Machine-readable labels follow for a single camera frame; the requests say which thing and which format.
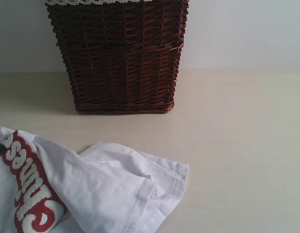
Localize white t-shirt red lettering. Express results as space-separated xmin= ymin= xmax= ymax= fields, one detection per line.
xmin=0 ymin=126 xmax=189 ymax=233

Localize dark red wicker basket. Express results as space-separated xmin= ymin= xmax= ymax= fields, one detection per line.
xmin=45 ymin=0 xmax=189 ymax=114

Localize grey lace-trimmed basket liner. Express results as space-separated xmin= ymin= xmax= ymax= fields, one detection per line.
xmin=44 ymin=0 xmax=152 ymax=6

